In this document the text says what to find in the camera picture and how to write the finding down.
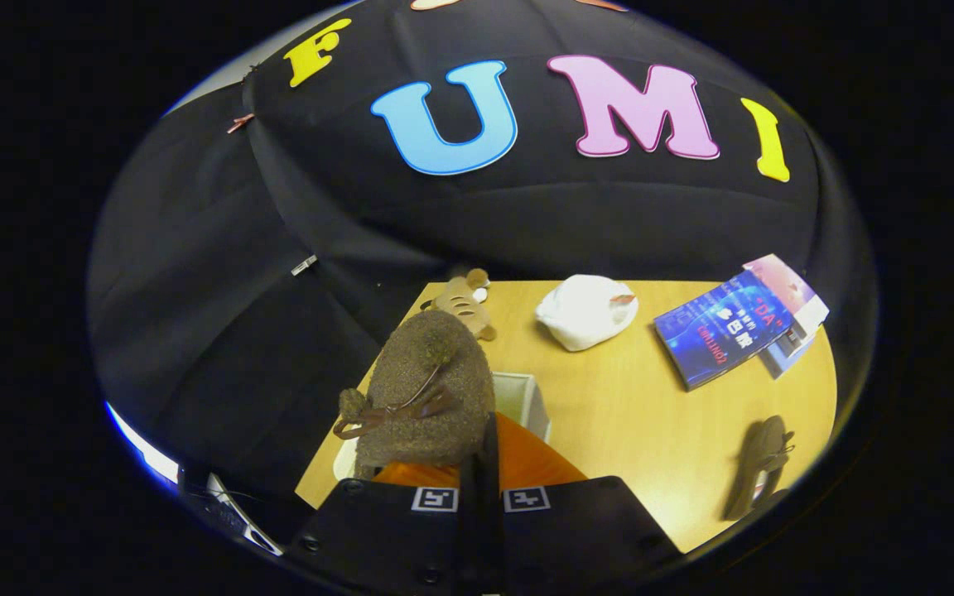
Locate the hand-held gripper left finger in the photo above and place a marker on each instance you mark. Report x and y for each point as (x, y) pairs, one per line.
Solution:
(386, 538)

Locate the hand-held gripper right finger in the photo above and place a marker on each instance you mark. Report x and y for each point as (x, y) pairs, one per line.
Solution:
(576, 534)

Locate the grey fabric storage box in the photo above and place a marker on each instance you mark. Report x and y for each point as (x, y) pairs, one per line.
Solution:
(520, 397)

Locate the brown fuzzy shoe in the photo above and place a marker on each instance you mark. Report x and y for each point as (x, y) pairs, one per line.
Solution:
(763, 463)
(427, 389)

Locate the white cloth cap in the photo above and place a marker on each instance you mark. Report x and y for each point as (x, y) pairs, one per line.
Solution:
(585, 314)

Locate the brown striped plush toy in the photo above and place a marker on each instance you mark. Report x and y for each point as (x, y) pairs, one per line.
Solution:
(464, 302)

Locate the pale blue book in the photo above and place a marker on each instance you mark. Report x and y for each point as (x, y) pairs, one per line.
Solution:
(787, 356)

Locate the silver clip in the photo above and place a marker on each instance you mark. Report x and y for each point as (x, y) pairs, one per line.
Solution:
(304, 265)

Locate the black backdrop cloth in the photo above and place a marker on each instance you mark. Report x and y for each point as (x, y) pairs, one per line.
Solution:
(220, 290)

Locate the pink and white book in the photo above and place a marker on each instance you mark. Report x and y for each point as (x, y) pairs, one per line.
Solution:
(792, 285)

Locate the pink clip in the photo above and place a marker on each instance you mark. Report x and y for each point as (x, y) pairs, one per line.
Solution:
(238, 123)

